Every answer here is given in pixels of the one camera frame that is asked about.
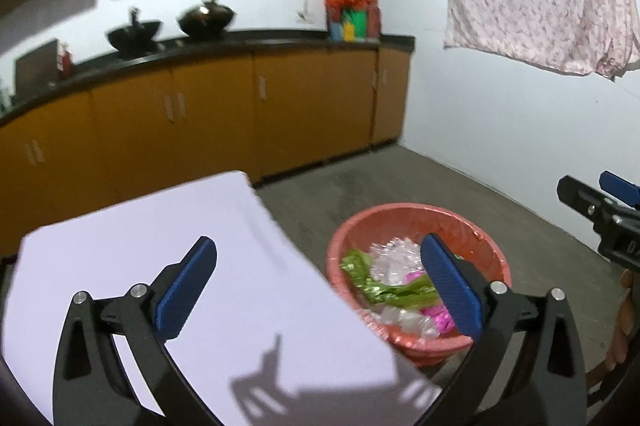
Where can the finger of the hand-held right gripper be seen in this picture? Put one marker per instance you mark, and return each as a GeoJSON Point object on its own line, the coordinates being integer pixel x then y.
{"type": "Point", "coordinates": [622, 188]}
{"type": "Point", "coordinates": [582, 198]}

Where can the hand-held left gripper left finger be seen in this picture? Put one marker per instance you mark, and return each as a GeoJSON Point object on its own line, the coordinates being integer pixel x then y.
{"type": "Point", "coordinates": [185, 286]}

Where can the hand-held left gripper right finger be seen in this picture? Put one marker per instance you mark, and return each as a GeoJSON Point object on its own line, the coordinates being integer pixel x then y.
{"type": "Point", "coordinates": [452, 291]}

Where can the pink plastic bag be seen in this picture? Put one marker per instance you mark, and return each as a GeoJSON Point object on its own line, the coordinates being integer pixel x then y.
{"type": "Point", "coordinates": [440, 321]}

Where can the white plastic bag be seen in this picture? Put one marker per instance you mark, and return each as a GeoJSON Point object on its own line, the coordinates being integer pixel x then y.
{"type": "Point", "coordinates": [410, 322]}

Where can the green plastic bag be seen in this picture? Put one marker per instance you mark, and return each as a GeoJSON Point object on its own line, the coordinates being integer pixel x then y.
{"type": "Point", "coordinates": [395, 293]}

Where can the red plastic basin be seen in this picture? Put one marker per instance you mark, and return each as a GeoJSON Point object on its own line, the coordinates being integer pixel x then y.
{"type": "Point", "coordinates": [425, 348]}

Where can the clear plastic bag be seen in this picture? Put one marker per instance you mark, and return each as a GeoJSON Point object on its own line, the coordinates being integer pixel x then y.
{"type": "Point", "coordinates": [395, 261]}

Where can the red plastic basin liner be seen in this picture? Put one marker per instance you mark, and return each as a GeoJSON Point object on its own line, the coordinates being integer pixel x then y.
{"type": "Point", "coordinates": [400, 222]}

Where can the person's right hand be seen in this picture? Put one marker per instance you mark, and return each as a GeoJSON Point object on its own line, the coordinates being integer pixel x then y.
{"type": "Point", "coordinates": [622, 321]}

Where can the lavender table cloth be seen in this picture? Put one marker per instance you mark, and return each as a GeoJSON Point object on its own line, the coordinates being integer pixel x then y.
{"type": "Point", "coordinates": [150, 226]}

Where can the wooden lower cabinets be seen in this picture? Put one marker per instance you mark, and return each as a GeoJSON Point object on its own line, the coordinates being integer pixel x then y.
{"type": "Point", "coordinates": [300, 106]}

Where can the red bottle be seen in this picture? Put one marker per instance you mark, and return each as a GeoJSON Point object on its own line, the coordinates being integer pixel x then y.
{"type": "Point", "coordinates": [65, 61]}

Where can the black wok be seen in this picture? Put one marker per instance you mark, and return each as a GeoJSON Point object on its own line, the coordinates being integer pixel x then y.
{"type": "Point", "coordinates": [134, 34]}

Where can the black countertop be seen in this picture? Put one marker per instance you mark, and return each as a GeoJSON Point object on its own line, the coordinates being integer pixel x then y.
{"type": "Point", "coordinates": [280, 40]}

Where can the dark cutting board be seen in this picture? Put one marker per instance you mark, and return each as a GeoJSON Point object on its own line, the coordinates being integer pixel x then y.
{"type": "Point", "coordinates": [37, 66]}

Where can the wok with steel lid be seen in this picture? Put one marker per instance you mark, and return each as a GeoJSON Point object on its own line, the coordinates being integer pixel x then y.
{"type": "Point", "coordinates": [206, 19]}

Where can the red container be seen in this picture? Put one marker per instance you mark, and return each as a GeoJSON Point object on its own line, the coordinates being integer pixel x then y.
{"type": "Point", "coordinates": [375, 21]}

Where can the yellow box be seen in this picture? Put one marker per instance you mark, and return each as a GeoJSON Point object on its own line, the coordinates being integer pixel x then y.
{"type": "Point", "coordinates": [348, 32]}

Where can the blue box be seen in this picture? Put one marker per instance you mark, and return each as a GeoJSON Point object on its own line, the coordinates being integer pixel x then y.
{"type": "Point", "coordinates": [336, 32]}

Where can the white wall outlet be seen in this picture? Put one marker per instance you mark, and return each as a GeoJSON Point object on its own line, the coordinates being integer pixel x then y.
{"type": "Point", "coordinates": [303, 17]}

